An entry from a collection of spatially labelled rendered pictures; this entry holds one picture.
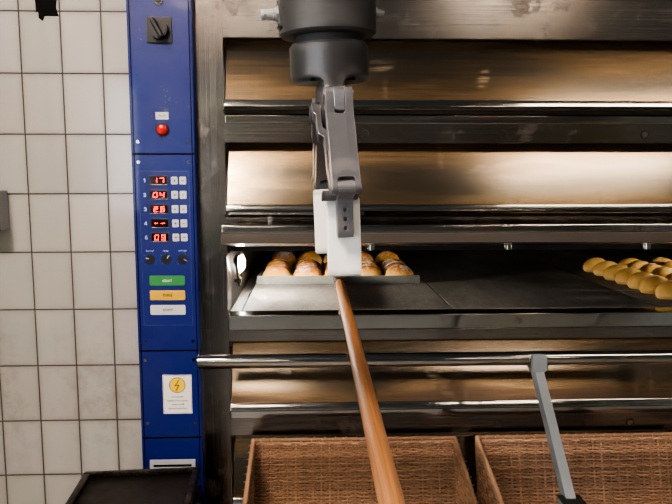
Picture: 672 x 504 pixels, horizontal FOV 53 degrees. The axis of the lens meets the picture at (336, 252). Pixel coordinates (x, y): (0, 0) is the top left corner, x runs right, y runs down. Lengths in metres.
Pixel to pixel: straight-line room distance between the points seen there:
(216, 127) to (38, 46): 0.48
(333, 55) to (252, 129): 1.13
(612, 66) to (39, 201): 1.51
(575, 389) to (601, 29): 0.95
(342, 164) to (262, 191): 1.17
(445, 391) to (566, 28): 0.99
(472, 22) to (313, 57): 1.22
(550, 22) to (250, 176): 0.86
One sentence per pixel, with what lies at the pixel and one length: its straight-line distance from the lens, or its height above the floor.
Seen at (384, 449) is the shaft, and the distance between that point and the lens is 0.89.
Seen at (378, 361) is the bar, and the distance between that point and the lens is 1.42.
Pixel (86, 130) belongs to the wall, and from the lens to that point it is 1.83.
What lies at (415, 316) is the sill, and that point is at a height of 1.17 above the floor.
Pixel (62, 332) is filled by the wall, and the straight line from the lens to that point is 1.90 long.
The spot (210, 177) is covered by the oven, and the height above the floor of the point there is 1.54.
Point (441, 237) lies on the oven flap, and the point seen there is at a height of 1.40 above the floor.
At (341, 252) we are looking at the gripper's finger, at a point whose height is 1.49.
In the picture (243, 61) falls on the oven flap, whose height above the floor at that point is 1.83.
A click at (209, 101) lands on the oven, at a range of 1.76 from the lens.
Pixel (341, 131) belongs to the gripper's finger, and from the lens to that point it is 0.58.
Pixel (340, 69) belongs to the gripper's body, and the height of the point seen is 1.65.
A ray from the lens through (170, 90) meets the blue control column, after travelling 1.75.
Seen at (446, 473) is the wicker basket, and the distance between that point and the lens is 1.89.
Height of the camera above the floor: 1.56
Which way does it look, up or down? 7 degrees down
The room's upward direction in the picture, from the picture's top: straight up
